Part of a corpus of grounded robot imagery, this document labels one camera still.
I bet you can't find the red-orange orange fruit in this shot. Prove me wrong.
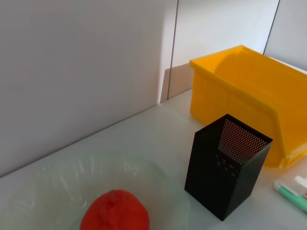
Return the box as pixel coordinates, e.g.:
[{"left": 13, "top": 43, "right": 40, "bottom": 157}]
[{"left": 80, "top": 189, "right": 151, "bottom": 230}]

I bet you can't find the green pen with white cap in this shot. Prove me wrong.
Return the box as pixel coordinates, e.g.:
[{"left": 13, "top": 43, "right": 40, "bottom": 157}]
[{"left": 274, "top": 180, "right": 307, "bottom": 214}]

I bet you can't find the eraser with barcode sleeve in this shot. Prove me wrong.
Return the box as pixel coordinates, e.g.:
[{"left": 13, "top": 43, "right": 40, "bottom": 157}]
[{"left": 294, "top": 175, "right": 307, "bottom": 198}]

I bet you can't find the black mesh pen holder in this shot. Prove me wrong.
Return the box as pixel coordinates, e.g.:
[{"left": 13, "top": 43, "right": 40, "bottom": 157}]
[{"left": 184, "top": 113, "right": 274, "bottom": 221}]

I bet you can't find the clear green glass fruit plate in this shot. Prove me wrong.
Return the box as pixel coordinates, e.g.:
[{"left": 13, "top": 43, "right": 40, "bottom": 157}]
[{"left": 0, "top": 150, "right": 192, "bottom": 230}]

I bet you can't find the brown cardboard panel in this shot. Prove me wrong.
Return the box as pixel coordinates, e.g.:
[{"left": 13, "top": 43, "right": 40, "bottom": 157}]
[{"left": 159, "top": 63, "right": 194, "bottom": 104}]

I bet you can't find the yellow plastic bin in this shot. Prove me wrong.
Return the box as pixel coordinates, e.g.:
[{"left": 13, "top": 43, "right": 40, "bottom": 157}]
[{"left": 189, "top": 45, "right": 307, "bottom": 170}]

